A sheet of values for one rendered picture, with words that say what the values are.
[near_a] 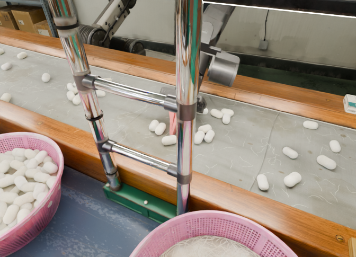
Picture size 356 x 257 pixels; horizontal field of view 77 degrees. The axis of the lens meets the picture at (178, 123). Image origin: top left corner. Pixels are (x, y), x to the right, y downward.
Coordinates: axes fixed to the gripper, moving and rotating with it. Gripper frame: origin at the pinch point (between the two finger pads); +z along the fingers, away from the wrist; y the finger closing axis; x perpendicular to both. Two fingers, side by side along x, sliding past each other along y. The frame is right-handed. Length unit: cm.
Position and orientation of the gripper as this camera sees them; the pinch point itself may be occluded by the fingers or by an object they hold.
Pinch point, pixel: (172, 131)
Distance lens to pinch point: 52.2
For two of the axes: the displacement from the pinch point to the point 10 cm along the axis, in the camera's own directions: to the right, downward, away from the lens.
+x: 2.8, 1.9, 9.4
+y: 9.1, 2.7, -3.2
